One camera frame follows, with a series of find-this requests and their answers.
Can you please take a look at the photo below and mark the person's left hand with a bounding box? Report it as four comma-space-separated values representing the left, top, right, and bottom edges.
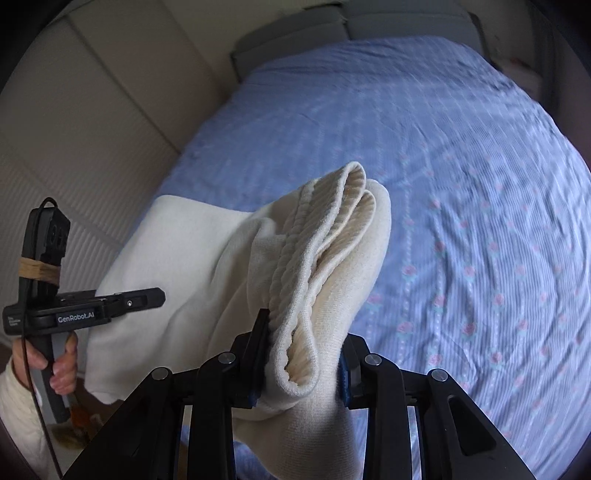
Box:
11, 332, 79, 396

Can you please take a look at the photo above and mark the white bedside object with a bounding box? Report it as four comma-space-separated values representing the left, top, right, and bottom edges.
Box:
499, 55, 544, 99

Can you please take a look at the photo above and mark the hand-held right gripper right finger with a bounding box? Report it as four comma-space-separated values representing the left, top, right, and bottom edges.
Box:
337, 335, 539, 480

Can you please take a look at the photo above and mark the cream towel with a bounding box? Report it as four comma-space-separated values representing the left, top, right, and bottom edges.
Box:
85, 161, 393, 480

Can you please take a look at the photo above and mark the blue floral bed blanket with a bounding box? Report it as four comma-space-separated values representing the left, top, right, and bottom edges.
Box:
152, 37, 591, 480

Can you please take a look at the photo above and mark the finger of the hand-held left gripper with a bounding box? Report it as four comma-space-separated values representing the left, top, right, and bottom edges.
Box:
110, 287, 166, 318

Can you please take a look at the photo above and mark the grey upholstered headboard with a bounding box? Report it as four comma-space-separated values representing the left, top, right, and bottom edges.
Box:
231, 0, 486, 85

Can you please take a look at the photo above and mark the orange brown fuzzy object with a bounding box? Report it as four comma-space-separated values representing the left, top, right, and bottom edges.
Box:
50, 399, 103, 446

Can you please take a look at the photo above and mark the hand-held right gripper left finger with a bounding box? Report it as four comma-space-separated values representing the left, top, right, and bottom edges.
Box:
60, 308, 271, 480

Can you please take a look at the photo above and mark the person's left forearm white sleeve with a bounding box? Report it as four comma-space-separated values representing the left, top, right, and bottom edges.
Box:
0, 357, 58, 480

